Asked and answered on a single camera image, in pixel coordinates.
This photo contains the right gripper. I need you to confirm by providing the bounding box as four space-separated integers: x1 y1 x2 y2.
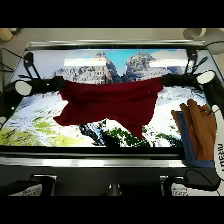
161 73 180 89

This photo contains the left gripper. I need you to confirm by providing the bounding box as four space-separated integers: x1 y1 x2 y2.
49 75 68 94

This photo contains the red T-shirt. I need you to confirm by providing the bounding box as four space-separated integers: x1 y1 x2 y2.
53 77 165 140

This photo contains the brown garment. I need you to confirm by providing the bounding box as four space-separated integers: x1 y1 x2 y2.
179 98 218 162

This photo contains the blue garment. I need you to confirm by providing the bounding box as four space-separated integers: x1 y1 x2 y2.
171 109 216 168

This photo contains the black cable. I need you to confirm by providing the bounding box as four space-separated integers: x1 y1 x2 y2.
184 168 222 193

